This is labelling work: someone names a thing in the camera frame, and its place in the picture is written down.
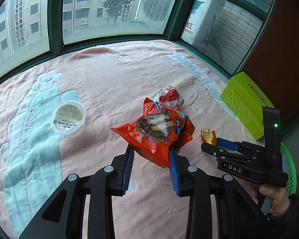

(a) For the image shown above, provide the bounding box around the small orange gold wrapper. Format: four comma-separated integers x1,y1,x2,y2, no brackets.
201,128,217,146

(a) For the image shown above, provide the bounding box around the round labelled plastic container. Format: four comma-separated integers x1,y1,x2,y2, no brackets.
50,100,86,137

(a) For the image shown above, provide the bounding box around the orange snack bag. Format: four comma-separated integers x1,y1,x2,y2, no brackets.
111,98,196,168

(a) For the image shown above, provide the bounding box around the person's right hand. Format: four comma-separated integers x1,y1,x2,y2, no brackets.
245,183,289,216

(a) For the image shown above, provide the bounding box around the green plastic mesh wastebasket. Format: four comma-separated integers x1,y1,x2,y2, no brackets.
280,143,297,196

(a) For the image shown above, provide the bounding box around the lime green cardboard box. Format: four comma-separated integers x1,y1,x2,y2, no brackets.
220,72,274,140

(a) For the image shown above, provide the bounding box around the pink cartoon bed blanket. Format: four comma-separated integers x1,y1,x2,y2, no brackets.
0,40,253,238

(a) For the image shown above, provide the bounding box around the crumpled red white wrapper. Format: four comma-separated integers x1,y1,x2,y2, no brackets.
151,86,185,110

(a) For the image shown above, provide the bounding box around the green window frame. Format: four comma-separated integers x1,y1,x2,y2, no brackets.
0,0,275,84

